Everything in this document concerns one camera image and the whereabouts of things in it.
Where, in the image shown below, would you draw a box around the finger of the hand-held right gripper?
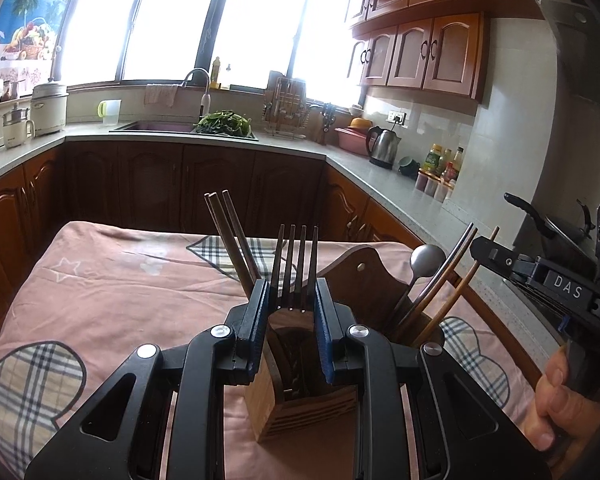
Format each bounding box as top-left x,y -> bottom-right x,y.
469,236 -> 548,285

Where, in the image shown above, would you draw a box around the grey kitchen countertop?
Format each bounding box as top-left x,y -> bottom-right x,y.
0,120 -> 581,356

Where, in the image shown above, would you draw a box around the yellow-green plastic pitcher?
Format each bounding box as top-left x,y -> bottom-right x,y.
97,99 -> 123,127

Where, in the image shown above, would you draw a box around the metal dish rack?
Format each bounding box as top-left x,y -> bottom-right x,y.
261,71 -> 311,140

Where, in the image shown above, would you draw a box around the wooden base cabinets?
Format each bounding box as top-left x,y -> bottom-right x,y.
0,140 -> 421,341

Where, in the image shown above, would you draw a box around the small white electric pot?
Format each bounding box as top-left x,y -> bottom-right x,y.
1,104 -> 36,150

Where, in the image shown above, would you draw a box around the dark wooden chopstick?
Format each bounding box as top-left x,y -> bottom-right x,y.
221,190 -> 263,283

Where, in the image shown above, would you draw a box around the person's right hand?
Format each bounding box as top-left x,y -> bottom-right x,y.
522,346 -> 600,463

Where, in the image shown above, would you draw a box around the pink plaid-heart bedsheet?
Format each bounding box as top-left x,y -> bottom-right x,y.
0,220 -> 538,480

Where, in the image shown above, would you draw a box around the wooden upper cabinets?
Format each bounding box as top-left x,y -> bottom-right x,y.
342,0 -> 576,106

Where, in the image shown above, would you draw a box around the steel electric kettle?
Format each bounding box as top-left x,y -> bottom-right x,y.
366,125 -> 402,170

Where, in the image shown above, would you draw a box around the steel range hood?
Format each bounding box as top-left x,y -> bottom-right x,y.
531,0 -> 600,111

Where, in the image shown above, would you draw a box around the tropical fruit wall poster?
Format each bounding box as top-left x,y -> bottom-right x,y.
0,0 -> 78,83

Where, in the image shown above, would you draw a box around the kitchen sink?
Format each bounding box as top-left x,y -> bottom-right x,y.
110,119 -> 256,140

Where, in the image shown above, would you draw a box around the wooden utensil holder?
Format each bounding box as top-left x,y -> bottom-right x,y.
244,244 -> 448,443

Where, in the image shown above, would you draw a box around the dark metal chopstick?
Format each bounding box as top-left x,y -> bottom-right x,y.
397,222 -> 476,336
402,227 -> 479,338

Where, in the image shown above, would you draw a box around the white electric steamer pot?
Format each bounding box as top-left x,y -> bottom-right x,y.
31,79 -> 70,137

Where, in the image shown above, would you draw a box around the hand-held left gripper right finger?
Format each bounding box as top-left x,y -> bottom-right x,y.
315,278 -> 553,480

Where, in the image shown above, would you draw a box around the yellow-cap oil bottle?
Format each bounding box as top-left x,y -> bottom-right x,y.
422,144 -> 443,176

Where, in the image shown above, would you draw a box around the green leafy vegetables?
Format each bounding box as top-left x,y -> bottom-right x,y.
194,111 -> 253,137

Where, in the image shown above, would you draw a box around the pink plastic basin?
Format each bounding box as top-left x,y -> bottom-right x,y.
335,127 -> 376,153

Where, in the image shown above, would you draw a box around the dark chopsticks pair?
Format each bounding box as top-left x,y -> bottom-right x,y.
204,192 -> 255,297

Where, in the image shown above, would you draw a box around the metal spoon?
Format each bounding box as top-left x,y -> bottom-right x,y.
385,244 -> 447,336

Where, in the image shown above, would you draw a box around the metal fork with wooden handle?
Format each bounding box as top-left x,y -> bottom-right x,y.
269,224 -> 320,341

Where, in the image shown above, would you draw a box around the knife block with utensils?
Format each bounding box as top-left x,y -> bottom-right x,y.
320,102 -> 338,145

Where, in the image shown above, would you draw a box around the kitchen faucet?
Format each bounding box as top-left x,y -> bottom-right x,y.
181,67 -> 212,117

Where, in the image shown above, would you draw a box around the black wok with lid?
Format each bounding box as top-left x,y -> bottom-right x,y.
504,192 -> 600,273

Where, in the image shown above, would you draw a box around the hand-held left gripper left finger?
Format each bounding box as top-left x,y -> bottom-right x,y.
24,279 -> 271,480

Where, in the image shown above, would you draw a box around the hanging dishcloth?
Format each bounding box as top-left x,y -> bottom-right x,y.
145,83 -> 181,108

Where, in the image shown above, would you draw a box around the kitchen window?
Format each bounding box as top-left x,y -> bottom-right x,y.
55,0 -> 368,106

